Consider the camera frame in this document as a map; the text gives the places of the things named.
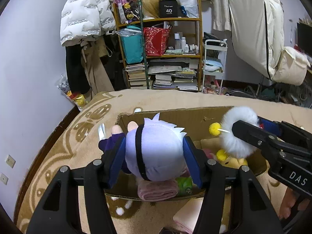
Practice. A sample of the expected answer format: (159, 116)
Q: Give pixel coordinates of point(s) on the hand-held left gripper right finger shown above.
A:
(193, 163)

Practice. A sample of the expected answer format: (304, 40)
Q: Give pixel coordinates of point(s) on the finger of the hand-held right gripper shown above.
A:
(253, 136)
(270, 128)

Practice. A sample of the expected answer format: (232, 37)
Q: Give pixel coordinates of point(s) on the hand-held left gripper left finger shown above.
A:
(115, 160)

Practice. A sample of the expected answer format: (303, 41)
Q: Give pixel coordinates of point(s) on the green tissue pack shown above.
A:
(184, 185)

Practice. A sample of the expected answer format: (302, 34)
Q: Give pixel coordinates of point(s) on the yellow plush toy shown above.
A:
(234, 162)

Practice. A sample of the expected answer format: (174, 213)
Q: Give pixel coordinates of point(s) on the purple white-haired plush doll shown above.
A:
(158, 151)

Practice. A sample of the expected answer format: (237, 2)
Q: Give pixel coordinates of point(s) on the cardboard box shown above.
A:
(195, 119)

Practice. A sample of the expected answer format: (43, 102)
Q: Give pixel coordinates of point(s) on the pink towel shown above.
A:
(156, 190)

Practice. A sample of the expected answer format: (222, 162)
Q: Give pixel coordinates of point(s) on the person's right hand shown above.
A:
(286, 207)

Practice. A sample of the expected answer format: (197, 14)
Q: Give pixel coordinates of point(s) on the pale pink flat pad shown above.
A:
(190, 214)

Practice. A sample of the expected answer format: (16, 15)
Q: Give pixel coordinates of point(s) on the cream quilted bedding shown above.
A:
(290, 65)

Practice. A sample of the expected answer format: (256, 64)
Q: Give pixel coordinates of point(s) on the plastic bag with toys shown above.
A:
(78, 100)

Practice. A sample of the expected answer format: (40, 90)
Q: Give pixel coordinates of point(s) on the white trolley cart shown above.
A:
(214, 65)

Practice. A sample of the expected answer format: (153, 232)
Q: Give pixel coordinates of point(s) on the neat stack of books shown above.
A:
(136, 75)

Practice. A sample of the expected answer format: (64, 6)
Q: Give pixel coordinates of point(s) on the messy pile of books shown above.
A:
(170, 78)

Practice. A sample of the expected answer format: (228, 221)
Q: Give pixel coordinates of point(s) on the beige trench coat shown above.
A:
(97, 70)

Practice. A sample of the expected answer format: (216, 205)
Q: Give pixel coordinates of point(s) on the dark hanging clothes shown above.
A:
(117, 65)

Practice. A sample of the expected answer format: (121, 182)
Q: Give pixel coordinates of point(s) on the black screen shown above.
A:
(304, 39)

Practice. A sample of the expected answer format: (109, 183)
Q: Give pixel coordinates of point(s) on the black hanging coat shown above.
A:
(75, 70)

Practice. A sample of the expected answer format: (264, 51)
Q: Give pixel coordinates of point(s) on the cream long down coat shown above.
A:
(248, 29)

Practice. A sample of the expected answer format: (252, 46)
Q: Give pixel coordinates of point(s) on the teal bag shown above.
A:
(131, 48)

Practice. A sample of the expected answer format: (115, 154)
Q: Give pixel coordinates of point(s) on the row of toiletry bottles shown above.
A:
(184, 45)

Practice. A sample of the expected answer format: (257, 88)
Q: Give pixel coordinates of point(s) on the red patterned bag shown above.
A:
(156, 42)

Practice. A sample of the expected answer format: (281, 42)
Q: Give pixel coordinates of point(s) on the clear plastic bag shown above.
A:
(126, 32)

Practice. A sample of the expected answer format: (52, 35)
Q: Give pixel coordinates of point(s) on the cream curtain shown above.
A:
(219, 4)

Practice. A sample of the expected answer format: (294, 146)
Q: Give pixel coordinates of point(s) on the wooden bookshelf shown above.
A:
(170, 19)

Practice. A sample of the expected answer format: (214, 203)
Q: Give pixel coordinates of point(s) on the white plastic bag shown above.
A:
(187, 0)

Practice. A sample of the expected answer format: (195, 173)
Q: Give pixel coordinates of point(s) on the white printed puffer jacket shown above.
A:
(82, 12)

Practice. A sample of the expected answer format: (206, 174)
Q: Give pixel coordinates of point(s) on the black box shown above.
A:
(168, 9)

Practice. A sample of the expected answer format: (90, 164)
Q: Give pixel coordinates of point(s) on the purple printed bag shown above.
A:
(126, 7)

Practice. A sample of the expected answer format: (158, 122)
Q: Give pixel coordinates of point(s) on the blond wig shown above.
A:
(151, 7)

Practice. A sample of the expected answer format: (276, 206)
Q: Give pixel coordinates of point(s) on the white wall socket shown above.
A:
(10, 160)
(4, 178)

